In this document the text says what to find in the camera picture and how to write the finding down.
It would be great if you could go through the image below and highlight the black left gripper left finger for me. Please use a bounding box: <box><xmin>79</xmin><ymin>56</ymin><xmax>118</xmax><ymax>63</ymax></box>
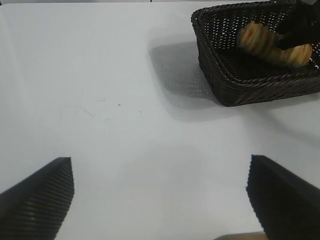
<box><xmin>0</xmin><ymin>156</ymin><xmax>75</xmax><ymax>240</ymax></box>

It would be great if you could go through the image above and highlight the long striped bread loaf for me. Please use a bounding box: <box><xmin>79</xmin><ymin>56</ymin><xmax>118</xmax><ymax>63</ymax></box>
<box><xmin>237</xmin><ymin>21</ymin><xmax>314</xmax><ymax>67</ymax></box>

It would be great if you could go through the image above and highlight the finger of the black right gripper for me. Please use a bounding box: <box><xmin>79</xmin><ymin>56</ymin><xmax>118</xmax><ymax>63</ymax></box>
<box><xmin>279</xmin><ymin>21</ymin><xmax>320</xmax><ymax>50</ymax></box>

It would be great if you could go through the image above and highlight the dark brown wicker basket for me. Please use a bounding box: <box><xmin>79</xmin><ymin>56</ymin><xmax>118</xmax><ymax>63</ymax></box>
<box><xmin>191</xmin><ymin>0</ymin><xmax>320</xmax><ymax>107</ymax></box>

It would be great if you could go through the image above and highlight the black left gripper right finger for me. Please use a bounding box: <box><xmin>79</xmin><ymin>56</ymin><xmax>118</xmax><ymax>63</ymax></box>
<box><xmin>245</xmin><ymin>154</ymin><xmax>320</xmax><ymax>240</ymax></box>

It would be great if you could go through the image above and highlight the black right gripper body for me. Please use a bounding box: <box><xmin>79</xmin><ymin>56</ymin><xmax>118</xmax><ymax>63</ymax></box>
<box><xmin>296</xmin><ymin>0</ymin><xmax>320</xmax><ymax>23</ymax></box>

